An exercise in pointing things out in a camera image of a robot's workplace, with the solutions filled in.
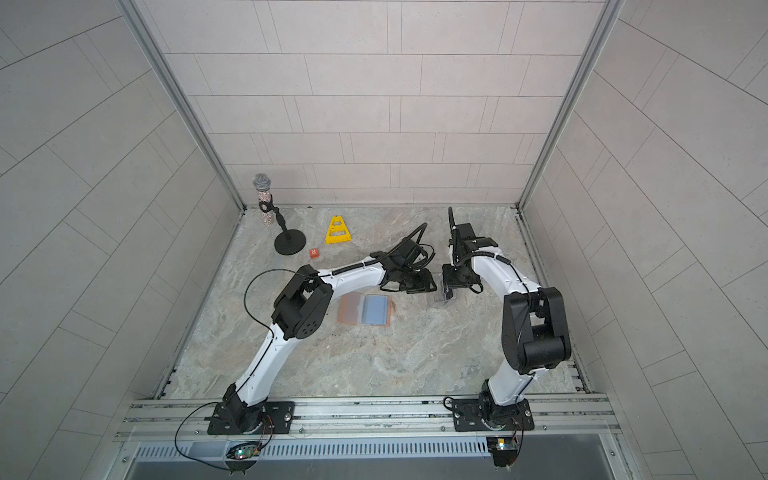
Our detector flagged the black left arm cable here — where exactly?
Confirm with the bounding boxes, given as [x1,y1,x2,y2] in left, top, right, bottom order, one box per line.
[173,268,301,472]

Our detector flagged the left green circuit board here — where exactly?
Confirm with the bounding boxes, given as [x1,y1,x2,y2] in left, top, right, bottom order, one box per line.
[225,441,262,473]

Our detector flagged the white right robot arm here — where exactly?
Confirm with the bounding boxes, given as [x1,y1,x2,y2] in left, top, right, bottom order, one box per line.
[441,208,572,430]

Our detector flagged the yellow triangular stand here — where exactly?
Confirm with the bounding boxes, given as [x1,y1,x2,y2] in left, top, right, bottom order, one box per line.
[325,215,351,244]

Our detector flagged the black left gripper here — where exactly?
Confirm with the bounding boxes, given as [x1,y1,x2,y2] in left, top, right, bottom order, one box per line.
[395,265,440,293]

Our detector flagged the right circuit board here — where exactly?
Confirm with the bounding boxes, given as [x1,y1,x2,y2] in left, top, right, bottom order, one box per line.
[486,437,521,468]

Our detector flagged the glass bottle with grey cap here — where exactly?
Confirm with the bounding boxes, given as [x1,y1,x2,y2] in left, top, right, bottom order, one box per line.
[253,173,274,226]

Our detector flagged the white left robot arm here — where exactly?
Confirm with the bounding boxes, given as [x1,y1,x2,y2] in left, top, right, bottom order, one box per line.
[213,222,437,433]

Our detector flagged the black round-base stand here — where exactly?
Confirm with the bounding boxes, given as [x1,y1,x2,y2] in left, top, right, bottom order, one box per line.
[259,200,306,256]

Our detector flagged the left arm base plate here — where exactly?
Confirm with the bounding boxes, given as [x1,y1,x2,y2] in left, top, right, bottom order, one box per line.
[206,400,295,435]

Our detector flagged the aluminium mounting rail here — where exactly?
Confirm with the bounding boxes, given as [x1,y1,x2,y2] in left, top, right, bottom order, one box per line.
[114,394,621,441]

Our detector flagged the white vent grille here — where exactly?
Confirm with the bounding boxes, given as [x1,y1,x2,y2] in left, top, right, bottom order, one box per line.
[259,436,490,461]

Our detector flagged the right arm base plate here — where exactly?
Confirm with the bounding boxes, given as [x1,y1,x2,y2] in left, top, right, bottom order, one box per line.
[443,395,535,432]

